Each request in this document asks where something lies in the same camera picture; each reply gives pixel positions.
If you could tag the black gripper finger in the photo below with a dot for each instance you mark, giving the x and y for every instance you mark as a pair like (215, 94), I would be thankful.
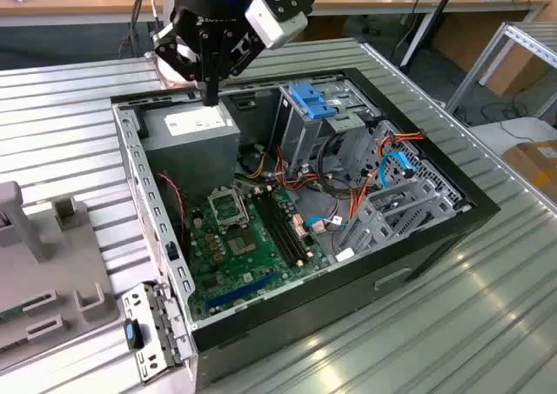
(167, 52)
(243, 57)

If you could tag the grey metal disk bay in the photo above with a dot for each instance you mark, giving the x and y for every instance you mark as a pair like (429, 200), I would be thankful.
(441, 200)

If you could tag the blue plastic drive latch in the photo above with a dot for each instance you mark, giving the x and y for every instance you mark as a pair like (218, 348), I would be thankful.
(311, 100)

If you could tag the grey optical drive cage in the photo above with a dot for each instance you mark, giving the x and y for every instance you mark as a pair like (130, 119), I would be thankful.
(304, 142)

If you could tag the grey power supply unit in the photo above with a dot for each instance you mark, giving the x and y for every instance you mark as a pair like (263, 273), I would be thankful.
(191, 159)

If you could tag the wooden office desk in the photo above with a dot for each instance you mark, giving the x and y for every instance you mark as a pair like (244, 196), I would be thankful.
(65, 0)
(339, 2)

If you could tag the black RAM slot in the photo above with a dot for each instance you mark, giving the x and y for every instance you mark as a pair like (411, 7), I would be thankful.
(284, 220)
(273, 220)

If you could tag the CPU socket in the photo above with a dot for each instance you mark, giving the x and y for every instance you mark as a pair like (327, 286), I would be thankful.
(241, 242)

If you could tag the green motherboard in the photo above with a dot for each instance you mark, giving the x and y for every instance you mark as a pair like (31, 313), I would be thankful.
(217, 255)

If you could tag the black tripod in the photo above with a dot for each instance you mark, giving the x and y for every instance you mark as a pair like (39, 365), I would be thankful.
(445, 0)

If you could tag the white paper label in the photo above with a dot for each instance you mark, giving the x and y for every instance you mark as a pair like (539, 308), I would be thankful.
(344, 255)

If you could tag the blue expansion slot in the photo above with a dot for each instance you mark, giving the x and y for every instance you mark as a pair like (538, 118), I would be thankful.
(241, 289)

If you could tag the grey parts rack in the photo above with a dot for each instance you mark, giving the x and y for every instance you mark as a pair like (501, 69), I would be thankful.
(52, 259)

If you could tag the black open PC case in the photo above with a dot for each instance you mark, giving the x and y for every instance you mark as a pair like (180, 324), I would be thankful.
(304, 307)

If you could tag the white table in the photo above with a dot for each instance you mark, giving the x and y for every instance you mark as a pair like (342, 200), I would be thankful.
(491, 137)

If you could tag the green RAM stick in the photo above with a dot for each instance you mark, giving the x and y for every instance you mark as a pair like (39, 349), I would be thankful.
(11, 313)

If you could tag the brown square base plate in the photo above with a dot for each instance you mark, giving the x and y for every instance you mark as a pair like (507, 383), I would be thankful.
(174, 85)

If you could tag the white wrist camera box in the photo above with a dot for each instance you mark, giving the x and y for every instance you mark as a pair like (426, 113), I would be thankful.
(274, 24)

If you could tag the metal expansion slot bracket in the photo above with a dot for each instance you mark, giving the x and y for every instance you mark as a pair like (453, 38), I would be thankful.
(139, 298)

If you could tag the metal shelf frame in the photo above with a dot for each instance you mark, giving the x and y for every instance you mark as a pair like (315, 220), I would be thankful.
(522, 37)

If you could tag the blue black bracket latch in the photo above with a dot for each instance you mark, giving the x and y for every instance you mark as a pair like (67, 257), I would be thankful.
(129, 335)

